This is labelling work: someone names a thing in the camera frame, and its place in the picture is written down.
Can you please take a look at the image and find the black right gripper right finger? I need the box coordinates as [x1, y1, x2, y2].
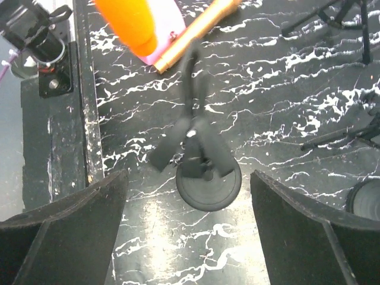
[250, 171, 379, 284]

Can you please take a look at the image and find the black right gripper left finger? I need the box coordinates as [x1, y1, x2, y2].
[1, 170, 128, 284]

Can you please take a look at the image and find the black round-base clip stand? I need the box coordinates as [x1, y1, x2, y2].
[345, 179, 379, 221]

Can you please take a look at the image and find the black round-base shock-mount stand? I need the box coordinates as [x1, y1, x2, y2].
[149, 40, 242, 212]

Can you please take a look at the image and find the black small tripod stand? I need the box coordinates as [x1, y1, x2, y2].
[300, 112, 379, 151]

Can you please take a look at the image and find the orange microphone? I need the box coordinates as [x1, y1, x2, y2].
[94, 0, 158, 56]

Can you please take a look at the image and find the black tripod mic stand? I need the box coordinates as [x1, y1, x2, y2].
[281, 0, 372, 65]

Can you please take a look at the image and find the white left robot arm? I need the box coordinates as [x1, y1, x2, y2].
[1, 1, 74, 98]

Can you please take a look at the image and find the pink box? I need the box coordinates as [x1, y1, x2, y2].
[139, 0, 186, 65]

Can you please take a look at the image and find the gold microphone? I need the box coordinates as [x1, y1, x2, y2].
[153, 0, 242, 74]

